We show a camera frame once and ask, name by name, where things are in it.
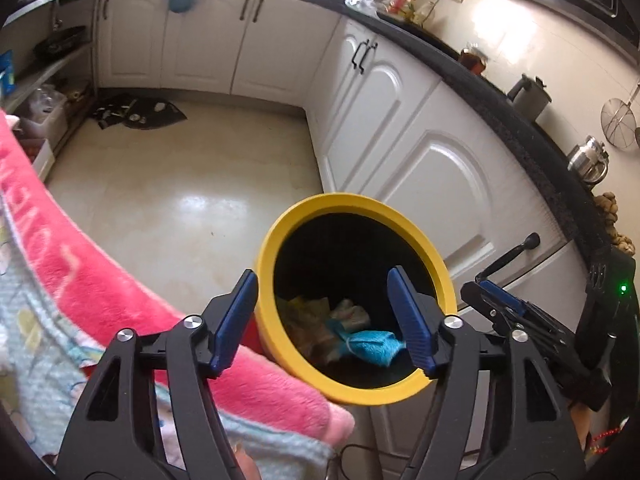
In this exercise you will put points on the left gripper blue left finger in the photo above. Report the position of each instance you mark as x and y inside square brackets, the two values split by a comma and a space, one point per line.
[114, 432]

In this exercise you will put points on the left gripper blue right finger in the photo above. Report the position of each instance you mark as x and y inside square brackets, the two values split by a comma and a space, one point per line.
[528, 432]

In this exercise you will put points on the blue towel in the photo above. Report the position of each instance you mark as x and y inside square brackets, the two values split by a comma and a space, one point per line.
[376, 347]

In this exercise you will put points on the yellow round trash bin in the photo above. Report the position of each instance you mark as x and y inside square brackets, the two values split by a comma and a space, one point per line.
[322, 273]

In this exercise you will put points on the white kitchen base cabinets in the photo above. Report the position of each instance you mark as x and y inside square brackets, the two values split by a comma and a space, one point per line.
[382, 124]

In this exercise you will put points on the hello kitty patterned table cloth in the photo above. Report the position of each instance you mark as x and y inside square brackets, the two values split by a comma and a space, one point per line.
[41, 379]

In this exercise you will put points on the black stone countertop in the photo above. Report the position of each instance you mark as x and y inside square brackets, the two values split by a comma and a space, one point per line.
[569, 199]

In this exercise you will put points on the steel kettle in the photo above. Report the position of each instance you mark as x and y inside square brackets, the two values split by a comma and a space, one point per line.
[589, 161]

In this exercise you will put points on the dark grey jug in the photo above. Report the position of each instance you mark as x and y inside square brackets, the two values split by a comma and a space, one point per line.
[529, 97]

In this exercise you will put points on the black floor mat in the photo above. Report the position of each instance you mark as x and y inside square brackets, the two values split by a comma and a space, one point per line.
[136, 112]

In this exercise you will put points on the white shelf unit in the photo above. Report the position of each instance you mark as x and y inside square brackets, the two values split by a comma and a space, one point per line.
[49, 78]

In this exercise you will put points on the black wok pan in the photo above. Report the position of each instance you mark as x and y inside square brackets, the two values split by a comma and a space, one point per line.
[60, 43]

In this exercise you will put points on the wire mesh strainer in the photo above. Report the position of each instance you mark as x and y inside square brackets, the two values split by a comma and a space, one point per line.
[618, 123]

